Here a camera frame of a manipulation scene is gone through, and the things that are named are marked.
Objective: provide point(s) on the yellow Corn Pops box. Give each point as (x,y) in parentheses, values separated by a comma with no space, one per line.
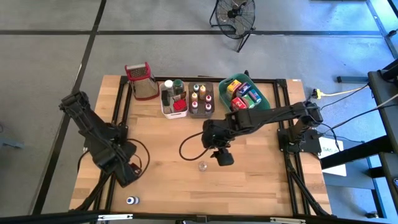
(233,87)

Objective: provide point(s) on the black floor fan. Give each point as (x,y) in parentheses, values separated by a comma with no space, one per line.
(232,13)

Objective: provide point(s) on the green plastic bin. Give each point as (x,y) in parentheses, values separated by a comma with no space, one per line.
(224,93)

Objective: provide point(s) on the yellow food colouring bottle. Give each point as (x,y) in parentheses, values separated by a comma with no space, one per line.
(194,97)

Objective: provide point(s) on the red-lid brown container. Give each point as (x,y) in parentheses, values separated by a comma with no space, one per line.
(180,96)

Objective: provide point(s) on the red food colouring bottle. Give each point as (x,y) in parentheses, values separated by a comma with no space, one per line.
(208,99)

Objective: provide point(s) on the black aluminium table frame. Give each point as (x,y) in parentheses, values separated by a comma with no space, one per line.
(267,80)

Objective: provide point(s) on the Frosted Flakes cereal box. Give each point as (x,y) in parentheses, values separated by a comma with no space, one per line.
(244,88)

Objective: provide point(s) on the black diagonal rig strut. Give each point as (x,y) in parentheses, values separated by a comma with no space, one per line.
(357,152)

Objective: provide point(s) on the pink food colouring bottle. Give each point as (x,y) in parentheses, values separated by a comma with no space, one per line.
(195,105)

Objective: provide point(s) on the small glass spice jar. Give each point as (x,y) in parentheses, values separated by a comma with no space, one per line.
(168,109)
(202,165)

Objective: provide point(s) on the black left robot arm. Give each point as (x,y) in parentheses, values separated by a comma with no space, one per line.
(90,124)

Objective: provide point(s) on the orange food colouring bottle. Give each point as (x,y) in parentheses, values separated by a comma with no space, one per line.
(202,91)

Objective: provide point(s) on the green food colouring bottle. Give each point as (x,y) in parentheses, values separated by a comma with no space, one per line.
(196,88)

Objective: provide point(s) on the purple food colouring bottle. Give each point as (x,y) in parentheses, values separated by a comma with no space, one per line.
(208,107)

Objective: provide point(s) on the white-lid seasoning jar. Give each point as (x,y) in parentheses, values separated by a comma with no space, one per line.
(168,84)

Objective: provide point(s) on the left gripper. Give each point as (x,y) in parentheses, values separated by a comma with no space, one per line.
(115,163)

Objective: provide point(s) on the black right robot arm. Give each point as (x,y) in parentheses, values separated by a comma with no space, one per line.
(280,116)

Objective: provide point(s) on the white plastic bin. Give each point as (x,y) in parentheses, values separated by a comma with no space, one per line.
(174,115)

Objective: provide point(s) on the black camera rig crossbar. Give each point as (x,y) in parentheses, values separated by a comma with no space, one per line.
(46,217)

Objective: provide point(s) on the red-lid smoked paprika tin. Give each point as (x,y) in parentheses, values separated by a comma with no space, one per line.
(179,105)

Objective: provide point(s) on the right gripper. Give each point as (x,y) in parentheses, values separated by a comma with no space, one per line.
(217,137)

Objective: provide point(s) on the white paper sheet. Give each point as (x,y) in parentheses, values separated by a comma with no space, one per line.
(335,171)

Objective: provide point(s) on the blue food colouring bottle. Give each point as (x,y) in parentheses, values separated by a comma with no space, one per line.
(132,200)

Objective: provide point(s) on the green-lid spice jar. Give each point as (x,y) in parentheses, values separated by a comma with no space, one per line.
(178,84)

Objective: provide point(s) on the black caster wheel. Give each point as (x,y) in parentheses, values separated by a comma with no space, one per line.
(372,214)

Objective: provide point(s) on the brown plastic tray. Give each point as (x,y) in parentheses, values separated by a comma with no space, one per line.
(201,115)

